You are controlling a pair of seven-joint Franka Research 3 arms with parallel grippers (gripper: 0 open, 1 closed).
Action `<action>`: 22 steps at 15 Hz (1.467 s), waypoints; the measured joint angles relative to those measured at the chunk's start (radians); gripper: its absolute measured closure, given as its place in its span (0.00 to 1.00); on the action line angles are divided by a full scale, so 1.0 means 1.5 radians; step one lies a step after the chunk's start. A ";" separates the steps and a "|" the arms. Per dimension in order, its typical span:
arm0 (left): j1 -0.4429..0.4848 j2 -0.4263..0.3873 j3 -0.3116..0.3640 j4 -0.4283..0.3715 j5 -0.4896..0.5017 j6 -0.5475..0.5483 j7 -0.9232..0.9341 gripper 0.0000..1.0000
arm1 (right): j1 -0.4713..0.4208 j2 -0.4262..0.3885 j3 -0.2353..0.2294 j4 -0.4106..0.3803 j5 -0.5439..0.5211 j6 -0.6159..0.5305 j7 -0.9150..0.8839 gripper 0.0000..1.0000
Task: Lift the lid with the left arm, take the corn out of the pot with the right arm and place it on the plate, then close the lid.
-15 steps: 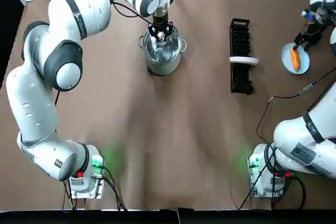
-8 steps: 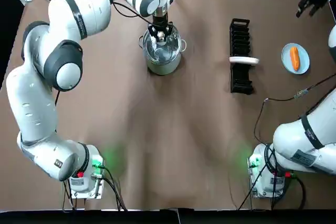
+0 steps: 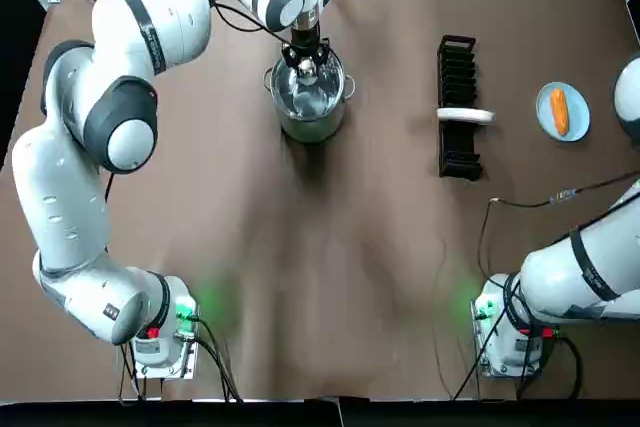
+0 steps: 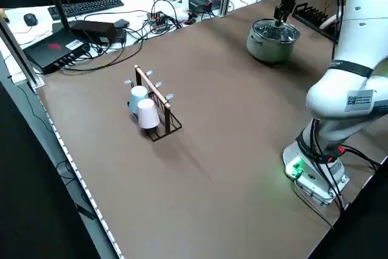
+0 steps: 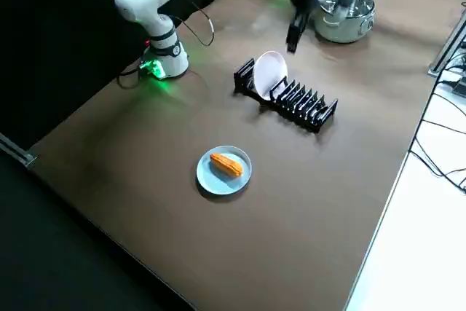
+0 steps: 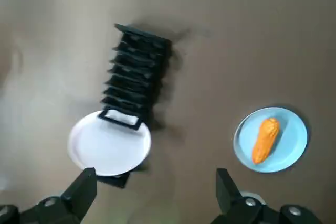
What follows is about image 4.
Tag black power brick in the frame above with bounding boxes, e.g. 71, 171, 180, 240
70, 19, 118, 45

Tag black computer mouse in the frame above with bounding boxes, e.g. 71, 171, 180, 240
23, 13, 38, 27

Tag light blue cup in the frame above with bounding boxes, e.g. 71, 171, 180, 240
129, 86, 150, 115

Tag pale pink round plate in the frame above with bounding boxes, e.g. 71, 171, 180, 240
320, 12, 338, 30

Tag steel pot pale green handles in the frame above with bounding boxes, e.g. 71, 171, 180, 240
246, 18, 302, 64

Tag grey hub with plugs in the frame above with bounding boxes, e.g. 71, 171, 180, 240
146, 11, 171, 32

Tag black keyboard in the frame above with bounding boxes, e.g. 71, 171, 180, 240
47, 0, 125, 19

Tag black wire cup rack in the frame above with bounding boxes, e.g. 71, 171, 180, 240
123, 64, 183, 144

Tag black flat box red logo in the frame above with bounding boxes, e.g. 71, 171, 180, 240
22, 22, 92, 75

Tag black looping cable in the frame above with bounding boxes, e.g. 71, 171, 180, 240
62, 27, 144, 72

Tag black slotted dish rack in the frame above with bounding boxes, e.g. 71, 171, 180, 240
292, 2, 340, 44

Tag glass pot lid steel knob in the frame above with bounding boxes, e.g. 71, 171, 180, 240
252, 18, 300, 45

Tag black monitor stand pole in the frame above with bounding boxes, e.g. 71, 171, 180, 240
41, 0, 73, 33

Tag aluminium table edge profile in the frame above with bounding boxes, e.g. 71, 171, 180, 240
0, 13, 47, 89

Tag pale pink cup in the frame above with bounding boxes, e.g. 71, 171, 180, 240
136, 98, 161, 130

